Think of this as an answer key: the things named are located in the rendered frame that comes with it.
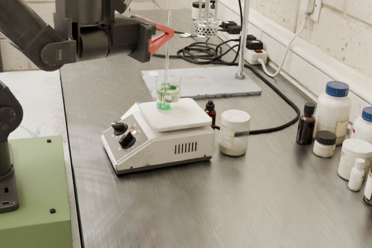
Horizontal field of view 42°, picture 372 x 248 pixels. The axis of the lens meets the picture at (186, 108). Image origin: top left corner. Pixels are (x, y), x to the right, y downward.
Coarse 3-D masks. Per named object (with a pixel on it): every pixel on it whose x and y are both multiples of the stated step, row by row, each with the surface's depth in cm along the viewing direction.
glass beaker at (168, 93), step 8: (160, 72) 97; (168, 72) 98; (176, 72) 97; (160, 80) 94; (168, 80) 98; (176, 80) 98; (160, 88) 94; (168, 88) 94; (176, 88) 94; (160, 96) 95; (168, 96) 95; (176, 96) 95; (160, 104) 96; (168, 104) 95; (176, 104) 96; (168, 112) 96
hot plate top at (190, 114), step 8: (144, 104) 100; (152, 104) 100; (184, 104) 101; (192, 104) 101; (144, 112) 96; (152, 112) 96; (160, 112) 96; (176, 112) 97; (184, 112) 97; (192, 112) 97; (200, 112) 97; (152, 120) 93; (160, 120) 93; (168, 120) 93; (176, 120) 94; (184, 120) 94; (192, 120) 94; (200, 120) 94; (208, 120) 94; (160, 128) 90; (168, 128) 91; (176, 128) 92
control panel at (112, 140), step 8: (128, 120) 99; (136, 120) 98; (112, 128) 99; (128, 128) 97; (136, 128) 95; (104, 136) 98; (112, 136) 97; (120, 136) 96; (136, 136) 93; (144, 136) 92; (112, 144) 95; (136, 144) 91; (112, 152) 93; (120, 152) 92; (128, 152) 90
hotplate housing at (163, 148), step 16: (144, 128) 94; (192, 128) 95; (208, 128) 95; (144, 144) 90; (160, 144) 91; (176, 144) 92; (192, 144) 94; (208, 144) 95; (112, 160) 92; (128, 160) 90; (144, 160) 91; (160, 160) 93; (176, 160) 94; (192, 160) 96
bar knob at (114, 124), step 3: (111, 123) 97; (114, 123) 97; (117, 123) 96; (120, 123) 96; (123, 123) 98; (114, 126) 97; (117, 126) 96; (120, 126) 96; (123, 126) 96; (126, 126) 97; (114, 129) 98; (117, 129) 97; (120, 129) 97; (123, 129) 96; (126, 129) 96; (114, 132) 97; (117, 132) 97; (120, 132) 96; (123, 132) 96; (117, 135) 96
